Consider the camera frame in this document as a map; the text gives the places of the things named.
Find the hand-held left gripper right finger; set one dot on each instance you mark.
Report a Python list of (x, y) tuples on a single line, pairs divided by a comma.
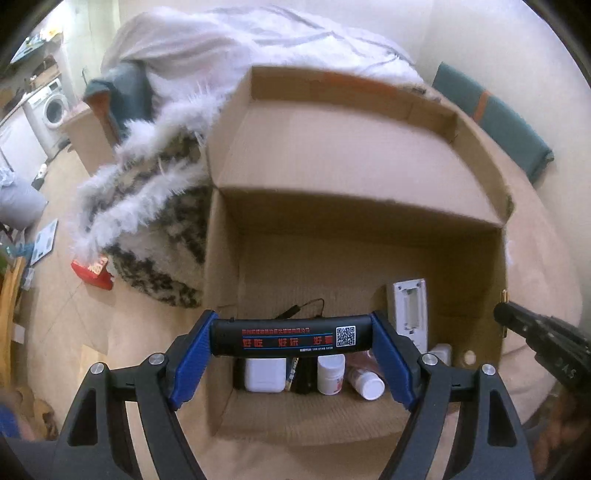
[(392, 364)]

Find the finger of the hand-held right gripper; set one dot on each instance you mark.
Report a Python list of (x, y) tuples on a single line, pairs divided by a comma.
[(519, 323)]

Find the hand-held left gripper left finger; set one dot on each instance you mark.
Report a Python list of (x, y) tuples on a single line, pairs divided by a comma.
[(189, 360)]

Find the white remote control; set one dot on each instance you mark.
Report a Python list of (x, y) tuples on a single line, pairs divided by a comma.
[(408, 314)]

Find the white bottle with red label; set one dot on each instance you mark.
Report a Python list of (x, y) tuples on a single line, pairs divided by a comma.
[(331, 374)]

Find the black bar with printed label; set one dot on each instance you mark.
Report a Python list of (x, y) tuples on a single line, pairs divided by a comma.
[(277, 337)]

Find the cardboard box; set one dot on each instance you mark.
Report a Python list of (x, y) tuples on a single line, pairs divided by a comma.
[(360, 161)]

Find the person's right hand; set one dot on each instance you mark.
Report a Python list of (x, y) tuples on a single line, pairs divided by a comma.
[(565, 424)]

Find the small white pill bottle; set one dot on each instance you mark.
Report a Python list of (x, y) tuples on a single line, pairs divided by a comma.
[(367, 384)]

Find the beige bed sheet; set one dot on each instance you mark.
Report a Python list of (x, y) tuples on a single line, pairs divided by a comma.
[(152, 323)]

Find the white square bottle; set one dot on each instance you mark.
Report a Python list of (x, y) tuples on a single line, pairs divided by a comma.
[(265, 374)]

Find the red snack packet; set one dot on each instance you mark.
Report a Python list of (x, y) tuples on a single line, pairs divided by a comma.
[(92, 273)]

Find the patterned faux fur blanket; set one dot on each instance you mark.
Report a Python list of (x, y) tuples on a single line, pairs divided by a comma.
[(152, 221)]

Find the flat bathroom scale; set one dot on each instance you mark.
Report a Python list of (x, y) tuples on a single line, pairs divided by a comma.
[(44, 242)]

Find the wooden chair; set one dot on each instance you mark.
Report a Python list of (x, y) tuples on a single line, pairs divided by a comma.
[(10, 300)]

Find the teal pillow with orange stripe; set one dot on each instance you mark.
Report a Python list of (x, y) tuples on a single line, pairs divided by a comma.
[(498, 120)]

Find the grey plastic bag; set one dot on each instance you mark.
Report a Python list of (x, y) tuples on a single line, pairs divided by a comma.
[(21, 203)]

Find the closed cardboard carton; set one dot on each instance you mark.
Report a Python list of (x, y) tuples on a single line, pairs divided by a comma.
[(87, 134)]

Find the teal cushion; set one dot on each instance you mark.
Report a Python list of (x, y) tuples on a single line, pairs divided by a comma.
[(124, 92)]

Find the white cabinet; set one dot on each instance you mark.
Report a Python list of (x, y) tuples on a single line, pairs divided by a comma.
[(18, 143)]

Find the white washing machine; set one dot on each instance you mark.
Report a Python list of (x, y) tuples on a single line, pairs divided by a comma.
[(51, 108)]

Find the white duvet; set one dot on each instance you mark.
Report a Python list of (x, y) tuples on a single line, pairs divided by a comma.
[(254, 41)]

